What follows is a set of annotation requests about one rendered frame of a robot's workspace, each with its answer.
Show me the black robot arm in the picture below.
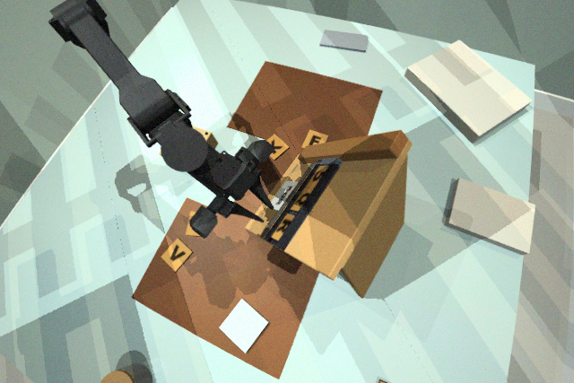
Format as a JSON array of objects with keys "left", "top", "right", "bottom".
[{"left": 48, "top": 0, "right": 259, "bottom": 201}]

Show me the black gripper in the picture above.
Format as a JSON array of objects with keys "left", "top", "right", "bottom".
[{"left": 188, "top": 140, "right": 274, "bottom": 239}]

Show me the grey cylinder with tan lid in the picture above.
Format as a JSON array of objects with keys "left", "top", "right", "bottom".
[{"left": 101, "top": 363, "right": 152, "bottom": 383}]

